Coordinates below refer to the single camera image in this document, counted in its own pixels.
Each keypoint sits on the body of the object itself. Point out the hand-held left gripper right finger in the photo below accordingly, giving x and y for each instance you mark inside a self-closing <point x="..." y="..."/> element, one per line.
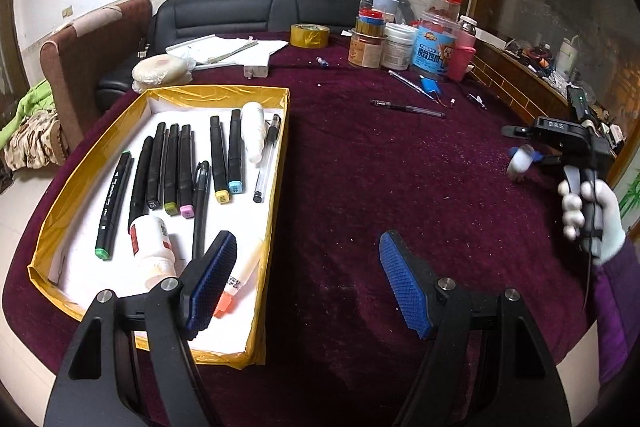
<point x="405" y="282"/>

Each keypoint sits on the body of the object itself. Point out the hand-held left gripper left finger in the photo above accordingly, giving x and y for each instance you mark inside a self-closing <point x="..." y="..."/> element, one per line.
<point x="212" y="279"/>

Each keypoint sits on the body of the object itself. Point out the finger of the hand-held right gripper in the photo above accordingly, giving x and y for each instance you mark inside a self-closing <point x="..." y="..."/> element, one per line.
<point x="520" y="132"/>
<point x="547" y="159"/>

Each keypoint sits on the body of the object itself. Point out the small white bottle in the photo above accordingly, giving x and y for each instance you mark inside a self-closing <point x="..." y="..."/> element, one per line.
<point x="521" y="162"/>

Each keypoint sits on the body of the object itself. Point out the orange-tipped highlighter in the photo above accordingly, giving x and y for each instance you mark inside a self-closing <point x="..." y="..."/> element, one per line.
<point x="240" y="279"/>

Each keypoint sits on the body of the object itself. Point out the white bottle red label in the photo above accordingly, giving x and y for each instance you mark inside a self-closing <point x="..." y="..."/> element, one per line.
<point x="152" y="249"/>

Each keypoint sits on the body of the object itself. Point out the slim black pen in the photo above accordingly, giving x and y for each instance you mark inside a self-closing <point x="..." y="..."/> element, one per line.
<point x="200" y="207"/>

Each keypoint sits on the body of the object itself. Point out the black marker pink cap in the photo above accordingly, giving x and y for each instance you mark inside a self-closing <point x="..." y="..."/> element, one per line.
<point x="186" y="172"/>

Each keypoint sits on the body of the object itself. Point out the black marker olive cap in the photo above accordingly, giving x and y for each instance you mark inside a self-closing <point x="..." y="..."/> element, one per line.
<point x="171" y="167"/>

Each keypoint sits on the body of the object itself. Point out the thick matte black pen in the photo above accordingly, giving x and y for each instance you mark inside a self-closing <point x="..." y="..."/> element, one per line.
<point x="140" y="182"/>

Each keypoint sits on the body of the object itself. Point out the black marker yellow caps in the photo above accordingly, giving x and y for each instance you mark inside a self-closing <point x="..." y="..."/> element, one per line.
<point x="218" y="157"/>

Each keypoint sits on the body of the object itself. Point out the black marker green cap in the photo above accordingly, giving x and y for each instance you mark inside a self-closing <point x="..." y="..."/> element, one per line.
<point x="114" y="202"/>

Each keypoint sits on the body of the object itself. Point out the black marker grey cap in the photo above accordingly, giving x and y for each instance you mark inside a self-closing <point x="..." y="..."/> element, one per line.
<point x="156" y="167"/>

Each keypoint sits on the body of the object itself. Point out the black marker blue cap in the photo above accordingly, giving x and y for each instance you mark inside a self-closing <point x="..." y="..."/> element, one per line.
<point x="235" y="152"/>

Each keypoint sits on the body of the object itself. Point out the gold cardboard box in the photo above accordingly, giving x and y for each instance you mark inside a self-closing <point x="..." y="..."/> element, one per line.
<point x="65" y="257"/>

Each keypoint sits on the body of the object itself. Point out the tall white bottle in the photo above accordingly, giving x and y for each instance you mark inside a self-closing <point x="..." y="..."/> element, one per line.
<point x="252" y="132"/>

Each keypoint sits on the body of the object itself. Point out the person's right forearm purple sleeve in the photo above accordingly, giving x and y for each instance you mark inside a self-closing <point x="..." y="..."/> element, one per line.
<point x="617" y="307"/>

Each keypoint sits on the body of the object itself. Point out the person's right hand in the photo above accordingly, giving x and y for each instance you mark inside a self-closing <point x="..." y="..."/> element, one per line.
<point x="610" y="217"/>

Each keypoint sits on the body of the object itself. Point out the pink bottle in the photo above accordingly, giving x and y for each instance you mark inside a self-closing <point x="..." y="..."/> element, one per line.
<point x="462" y="54"/>

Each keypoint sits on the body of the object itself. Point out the black capped clear gel pen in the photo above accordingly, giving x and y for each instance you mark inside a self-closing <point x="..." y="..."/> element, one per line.
<point x="407" y="108"/>

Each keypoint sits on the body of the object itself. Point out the clear jar blue label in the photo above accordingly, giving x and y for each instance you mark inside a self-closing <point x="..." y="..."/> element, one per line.
<point x="434" y="52"/>

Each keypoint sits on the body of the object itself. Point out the white plastic jar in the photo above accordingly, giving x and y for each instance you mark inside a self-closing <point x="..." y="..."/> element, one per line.
<point x="399" y="49"/>

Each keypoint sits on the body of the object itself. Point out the clear jar red lid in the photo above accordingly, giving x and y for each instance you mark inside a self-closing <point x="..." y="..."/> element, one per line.
<point x="445" y="4"/>

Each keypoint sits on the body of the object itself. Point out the orange label can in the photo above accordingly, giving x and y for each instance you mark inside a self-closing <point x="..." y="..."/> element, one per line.
<point x="367" y="52"/>

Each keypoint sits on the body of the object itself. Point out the stack of coloured tape rolls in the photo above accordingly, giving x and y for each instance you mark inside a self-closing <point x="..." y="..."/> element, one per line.
<point x="370" y="22"/>

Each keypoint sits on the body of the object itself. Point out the white charger plug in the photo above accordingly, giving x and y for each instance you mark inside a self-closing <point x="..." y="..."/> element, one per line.
<point x="255" y="71"/>

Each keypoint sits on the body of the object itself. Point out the white round bundle plastic bag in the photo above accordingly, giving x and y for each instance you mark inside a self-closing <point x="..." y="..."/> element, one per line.
<point x="160" y="72"/>

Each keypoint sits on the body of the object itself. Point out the patterned blanket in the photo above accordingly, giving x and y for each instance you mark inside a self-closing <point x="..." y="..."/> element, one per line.
<point x="32" y="142"/>

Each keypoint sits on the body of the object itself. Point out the white papers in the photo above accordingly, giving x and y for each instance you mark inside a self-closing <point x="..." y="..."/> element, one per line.
<point x="225" y="49"/>

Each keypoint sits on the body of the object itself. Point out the yellow tape roll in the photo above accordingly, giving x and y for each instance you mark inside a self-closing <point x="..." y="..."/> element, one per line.
<point x="309" y="37"/>

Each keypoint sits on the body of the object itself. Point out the brown chair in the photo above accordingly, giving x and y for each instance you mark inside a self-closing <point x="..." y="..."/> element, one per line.
<point x="85" y="67"/>

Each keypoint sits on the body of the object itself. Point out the green cloth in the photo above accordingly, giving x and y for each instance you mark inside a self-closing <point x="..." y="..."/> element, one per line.
<point x="30" y="104"/>

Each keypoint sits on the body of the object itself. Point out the black sofa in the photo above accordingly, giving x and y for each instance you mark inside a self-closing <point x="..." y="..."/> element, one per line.
<point x="215" y="14"/>

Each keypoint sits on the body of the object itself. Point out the wall switch plate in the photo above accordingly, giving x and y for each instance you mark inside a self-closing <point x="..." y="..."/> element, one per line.
<point x="67" y="12"/>

